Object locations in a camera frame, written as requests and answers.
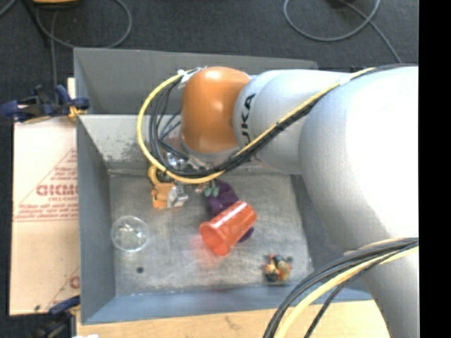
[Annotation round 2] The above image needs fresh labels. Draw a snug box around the small black and orange toy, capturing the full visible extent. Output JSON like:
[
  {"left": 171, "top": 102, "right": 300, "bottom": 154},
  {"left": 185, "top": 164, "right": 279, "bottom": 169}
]
[{"left": 263, "top": 253, "right": 294, "bottom": 284}]

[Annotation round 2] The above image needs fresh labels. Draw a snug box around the grey metal bin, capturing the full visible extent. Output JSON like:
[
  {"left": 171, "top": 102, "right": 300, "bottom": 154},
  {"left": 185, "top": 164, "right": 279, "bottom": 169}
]
[{"left": 73, "top": 46, "right": 375, "bottom": 325}]

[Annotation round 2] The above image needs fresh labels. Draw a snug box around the brown cardboard board, red print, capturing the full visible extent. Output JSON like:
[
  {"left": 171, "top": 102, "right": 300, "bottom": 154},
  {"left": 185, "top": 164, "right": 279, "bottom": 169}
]
[{"left": 8, "top": 115, "right": 82, "bottom": 317}]

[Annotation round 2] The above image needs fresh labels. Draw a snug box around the purple toy eggplant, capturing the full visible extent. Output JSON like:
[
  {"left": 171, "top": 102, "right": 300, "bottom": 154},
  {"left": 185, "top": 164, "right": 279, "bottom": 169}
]
[{"left": 205, "top": 179, "right": 254, "bottom": 242}]

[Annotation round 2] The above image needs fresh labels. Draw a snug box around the red-orange plastic cup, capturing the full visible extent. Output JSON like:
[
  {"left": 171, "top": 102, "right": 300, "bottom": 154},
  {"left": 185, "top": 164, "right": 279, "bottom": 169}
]
[{"left": 198, "top": 200, "right": 257, "bottom": 258}]

